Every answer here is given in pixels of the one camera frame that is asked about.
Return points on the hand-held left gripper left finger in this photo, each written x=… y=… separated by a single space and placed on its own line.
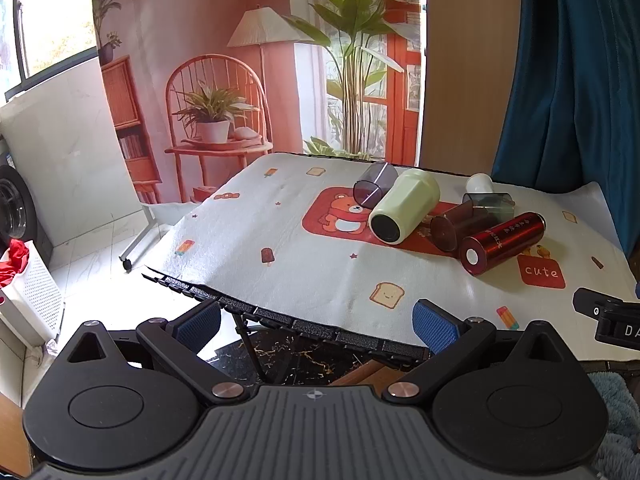
x=200 y=326

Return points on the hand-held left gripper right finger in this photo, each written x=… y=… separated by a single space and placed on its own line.
x=434 y=329

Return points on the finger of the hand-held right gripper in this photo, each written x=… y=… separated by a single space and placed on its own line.
x=587 y=302

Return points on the dark brown transparent cup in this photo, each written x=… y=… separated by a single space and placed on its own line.
x=450 y=226

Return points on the red metal thermos cup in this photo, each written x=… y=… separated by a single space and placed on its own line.
x=505 y=238

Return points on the light green cup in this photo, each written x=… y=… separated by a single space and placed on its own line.
x=406 y=200

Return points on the white cup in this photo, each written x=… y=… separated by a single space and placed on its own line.
x=480 y=184

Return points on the brown wooden board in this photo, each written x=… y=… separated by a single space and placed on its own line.
x=365 y=375

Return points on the grey fluffy rug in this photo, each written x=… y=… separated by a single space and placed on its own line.
x=620 y=425

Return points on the white wheeled stand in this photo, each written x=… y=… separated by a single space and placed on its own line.
x=142 y=240

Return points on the white cartoon printed tablecloth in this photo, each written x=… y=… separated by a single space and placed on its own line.
x=280 y=220

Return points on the white perforated laundry basket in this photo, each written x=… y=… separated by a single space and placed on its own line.
x=37 y=290

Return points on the red cloth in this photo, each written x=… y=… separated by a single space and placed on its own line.
x=12 y=262

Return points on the white board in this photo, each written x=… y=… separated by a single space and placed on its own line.
x=70 y=160

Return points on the blue curtain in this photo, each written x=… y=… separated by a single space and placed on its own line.
x=570 y=85

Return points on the washing machine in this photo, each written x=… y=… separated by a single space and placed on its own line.
x=15 y=210

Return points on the window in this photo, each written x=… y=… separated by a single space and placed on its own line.
x=50 y=15

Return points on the wall poster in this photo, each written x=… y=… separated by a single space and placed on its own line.
x=210 y=25

